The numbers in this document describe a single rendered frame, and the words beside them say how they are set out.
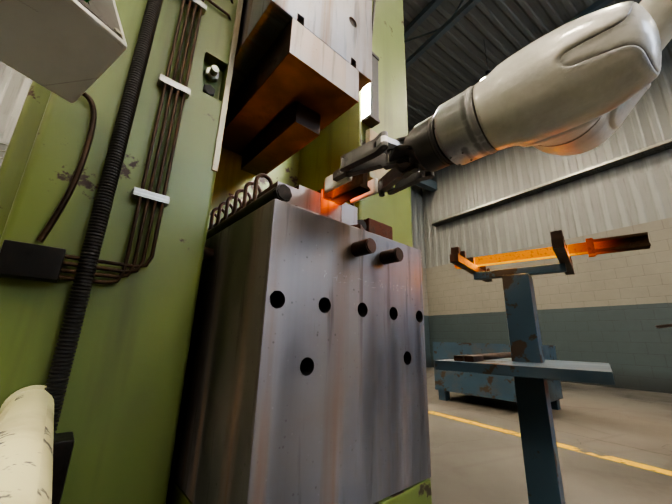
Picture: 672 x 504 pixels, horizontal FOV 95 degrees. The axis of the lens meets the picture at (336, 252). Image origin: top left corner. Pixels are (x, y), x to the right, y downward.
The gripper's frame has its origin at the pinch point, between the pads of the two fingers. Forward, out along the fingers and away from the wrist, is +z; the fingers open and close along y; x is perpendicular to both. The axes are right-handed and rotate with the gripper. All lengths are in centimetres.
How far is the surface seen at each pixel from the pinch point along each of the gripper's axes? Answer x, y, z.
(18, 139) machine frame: 17, -53, 63
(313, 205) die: -3.8, -4.5, 5.2
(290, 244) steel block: -14.7, -12.7, -0.8
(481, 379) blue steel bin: -69, 351, 140
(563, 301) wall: 64, 775, 140
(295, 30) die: 33.9, -11.5, 5.1
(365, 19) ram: 56, 10, 5
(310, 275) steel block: -18.8, -8.7, -0.8
